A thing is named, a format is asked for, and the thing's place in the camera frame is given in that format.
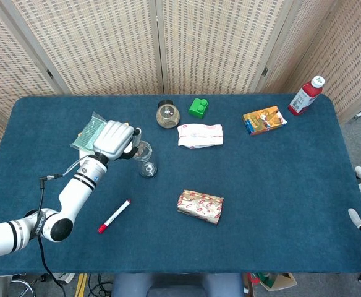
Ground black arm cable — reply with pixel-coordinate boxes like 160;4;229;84
37;174;67;297

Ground blue grey chair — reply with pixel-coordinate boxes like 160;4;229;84
111;272;245;297

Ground white red paper packet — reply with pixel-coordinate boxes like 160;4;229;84
177;123;224;149

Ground gold red snack package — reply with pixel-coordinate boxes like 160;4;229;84
176;189;224;225

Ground teal dustpan in plastic bag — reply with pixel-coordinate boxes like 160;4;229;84
70;112;109;152

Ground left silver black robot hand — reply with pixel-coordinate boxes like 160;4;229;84
93;120;143;161

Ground orange blue carton box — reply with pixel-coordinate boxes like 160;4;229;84
242;105;288;137

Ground round glass jar black lid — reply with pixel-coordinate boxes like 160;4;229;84
155;99;181;129

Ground clear glass bottle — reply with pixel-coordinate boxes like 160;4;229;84
133;140;158;179

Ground black floor cables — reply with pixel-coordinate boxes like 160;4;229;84
87;273;113;297

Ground yellow strip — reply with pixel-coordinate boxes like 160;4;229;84
75;273;88;297

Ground blue felt table cover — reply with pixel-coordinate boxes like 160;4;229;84
0;94;361;276

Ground red white marker pen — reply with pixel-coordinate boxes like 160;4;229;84
97;199;132;234

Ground green building block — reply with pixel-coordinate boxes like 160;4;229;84
188;98;209;119

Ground white yellow notepad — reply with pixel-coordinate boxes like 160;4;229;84
78;122;131;167

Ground red juice bottle white cap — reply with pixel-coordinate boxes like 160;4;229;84
287;75;325;117

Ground cardboard box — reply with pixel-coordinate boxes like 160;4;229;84
256;272;298;292

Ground woven folding screen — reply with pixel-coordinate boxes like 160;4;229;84
0;0;361;192

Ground chrome stool frame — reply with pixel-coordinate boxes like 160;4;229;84
10;273;35;297

